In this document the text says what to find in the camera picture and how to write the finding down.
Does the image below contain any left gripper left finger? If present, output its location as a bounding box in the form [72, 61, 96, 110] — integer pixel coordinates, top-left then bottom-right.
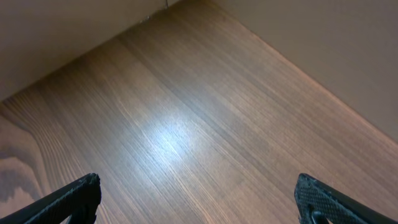
[1, 173, 101, 224]

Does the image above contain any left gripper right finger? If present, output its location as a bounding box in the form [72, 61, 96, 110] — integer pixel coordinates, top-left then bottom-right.
[294, 173, 397, 224]

